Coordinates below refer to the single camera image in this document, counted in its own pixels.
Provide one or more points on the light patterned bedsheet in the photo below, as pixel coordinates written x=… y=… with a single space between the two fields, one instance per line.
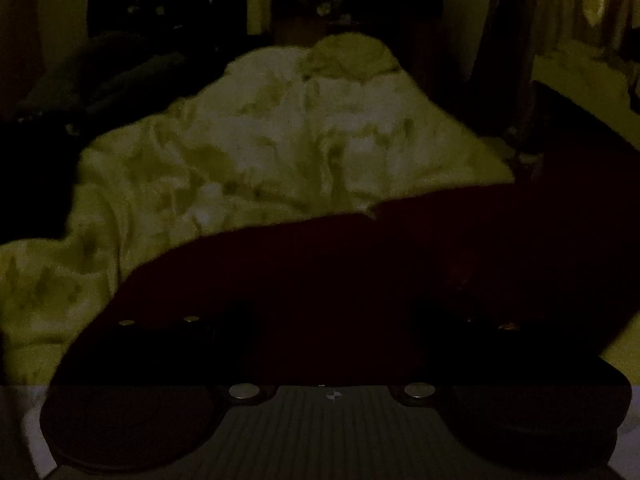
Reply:
x=260 y=150

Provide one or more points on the dark red cloth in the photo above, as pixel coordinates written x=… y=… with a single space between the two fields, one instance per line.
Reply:
x=325 y=270

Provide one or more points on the light cloth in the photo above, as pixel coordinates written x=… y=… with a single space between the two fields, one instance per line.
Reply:
x=585 y=75

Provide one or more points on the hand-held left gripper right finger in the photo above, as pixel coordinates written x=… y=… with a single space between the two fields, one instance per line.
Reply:
x=427 y=322

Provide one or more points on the grey cloth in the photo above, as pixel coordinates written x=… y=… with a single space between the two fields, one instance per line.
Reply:
x=115 y=70

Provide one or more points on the black cloth pile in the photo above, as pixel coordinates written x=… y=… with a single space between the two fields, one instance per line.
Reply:
x=35 y=185

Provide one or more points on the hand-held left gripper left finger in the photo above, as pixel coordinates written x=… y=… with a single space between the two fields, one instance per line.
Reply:
x=232 y=322

